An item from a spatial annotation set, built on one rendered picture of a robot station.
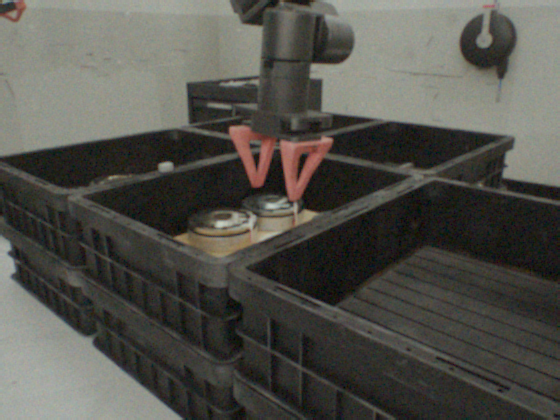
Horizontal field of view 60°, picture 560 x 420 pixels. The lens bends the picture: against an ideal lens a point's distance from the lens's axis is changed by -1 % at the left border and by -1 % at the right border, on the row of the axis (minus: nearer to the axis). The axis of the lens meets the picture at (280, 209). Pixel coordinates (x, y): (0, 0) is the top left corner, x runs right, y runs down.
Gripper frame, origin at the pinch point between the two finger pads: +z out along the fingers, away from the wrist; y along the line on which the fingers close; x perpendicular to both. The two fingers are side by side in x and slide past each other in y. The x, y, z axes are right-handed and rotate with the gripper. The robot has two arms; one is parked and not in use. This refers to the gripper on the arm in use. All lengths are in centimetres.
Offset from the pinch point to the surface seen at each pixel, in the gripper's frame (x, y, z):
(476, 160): -42.1, -6.9, -0.2
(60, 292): 15.9, 27.2, 21.0
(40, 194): 17.5, 27.5, 5.6
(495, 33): -305, 99, -37
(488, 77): -325, 106, -8
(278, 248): 9.5, -10.1, 2.1
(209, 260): 15.8, -7.6, 2.6
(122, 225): 16.7, 6.3, 3.5
